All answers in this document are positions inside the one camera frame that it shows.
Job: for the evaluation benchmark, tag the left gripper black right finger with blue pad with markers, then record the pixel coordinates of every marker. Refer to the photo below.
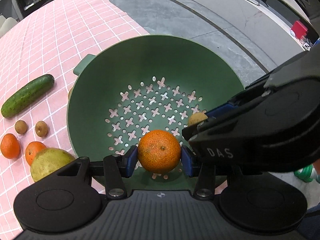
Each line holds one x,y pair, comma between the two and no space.
204,171

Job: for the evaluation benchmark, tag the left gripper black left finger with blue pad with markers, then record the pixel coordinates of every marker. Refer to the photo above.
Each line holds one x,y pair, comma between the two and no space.
114,168

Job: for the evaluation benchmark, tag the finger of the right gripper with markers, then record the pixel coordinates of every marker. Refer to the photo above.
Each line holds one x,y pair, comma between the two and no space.
251,92
220,125

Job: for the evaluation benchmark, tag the brown longan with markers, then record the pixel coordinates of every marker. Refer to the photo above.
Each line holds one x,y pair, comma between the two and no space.
21,127
196,118
41,129

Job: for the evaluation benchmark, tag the orange mandarin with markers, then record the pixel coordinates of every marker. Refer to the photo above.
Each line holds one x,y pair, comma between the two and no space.
32,150
159,151
10,147

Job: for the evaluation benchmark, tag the yellow green pear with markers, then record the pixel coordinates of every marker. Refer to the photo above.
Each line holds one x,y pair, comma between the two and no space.
48,161

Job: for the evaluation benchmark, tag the green cucumber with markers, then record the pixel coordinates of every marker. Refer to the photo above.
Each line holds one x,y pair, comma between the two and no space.
27,95

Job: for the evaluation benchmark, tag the red box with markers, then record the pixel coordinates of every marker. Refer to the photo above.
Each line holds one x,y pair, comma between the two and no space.
299,29

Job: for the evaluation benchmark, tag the green colander bowl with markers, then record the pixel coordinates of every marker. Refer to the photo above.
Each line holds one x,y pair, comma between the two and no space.
142,84

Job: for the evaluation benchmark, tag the pink checked tablecloth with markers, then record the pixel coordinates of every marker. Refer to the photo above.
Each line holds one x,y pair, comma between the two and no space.
54,39

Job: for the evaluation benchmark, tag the beige sofa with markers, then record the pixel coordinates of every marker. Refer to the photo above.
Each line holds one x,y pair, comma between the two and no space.
6,24

